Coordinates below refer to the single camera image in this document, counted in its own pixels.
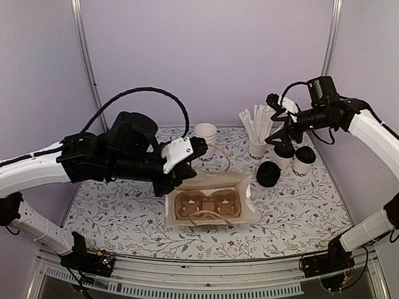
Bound aluminium frame post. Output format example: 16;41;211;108
320;0;343;76
70;0;108;131

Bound floral table mat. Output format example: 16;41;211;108
64;125;353;261

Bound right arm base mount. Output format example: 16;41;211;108
299;237;355;292

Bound right aluminium frame post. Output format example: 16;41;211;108
320;0;343;76

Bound white paper cup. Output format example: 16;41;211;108
273;154;292;173
292;159;312;178

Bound stack of black lids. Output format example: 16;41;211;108
256;161;281;187

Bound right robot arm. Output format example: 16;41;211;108
266;76;398;272

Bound bundle of wrapped white straws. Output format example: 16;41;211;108
238;105;283;144

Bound brown cardboard cup carrier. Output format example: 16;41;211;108
174;189;241;221

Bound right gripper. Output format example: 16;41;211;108
265;105;336;150

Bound left aluminium frame post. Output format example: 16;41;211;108
70;0;108;131

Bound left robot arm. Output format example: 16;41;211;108
1;112;208;270

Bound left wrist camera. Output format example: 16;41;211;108
161;136;208;174

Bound white cup holding straws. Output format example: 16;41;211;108
249;140;267;161

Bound aluminium front rail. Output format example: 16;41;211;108
27;248;391;298

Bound kraft paper bag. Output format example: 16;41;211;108
165;145;258;227

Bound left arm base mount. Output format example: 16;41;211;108
59;232;115;277

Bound stack of white paper cups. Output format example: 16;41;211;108
194;123;217;161

